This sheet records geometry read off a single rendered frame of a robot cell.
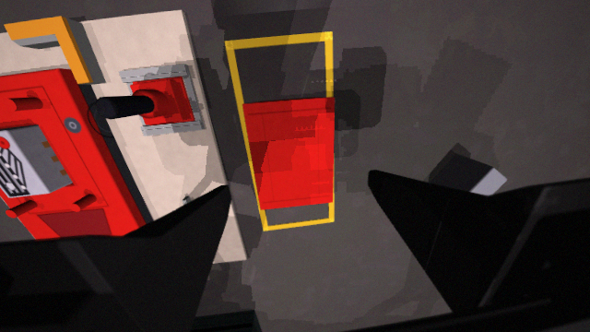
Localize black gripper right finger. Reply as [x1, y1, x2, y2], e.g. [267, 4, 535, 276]
[367, 170, 590, 312]

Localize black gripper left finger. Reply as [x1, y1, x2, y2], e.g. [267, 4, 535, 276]
[0, 185, 231, 332]

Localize yellow rectangular outline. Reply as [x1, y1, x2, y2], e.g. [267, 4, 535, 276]
[225, 31, 335, 231]

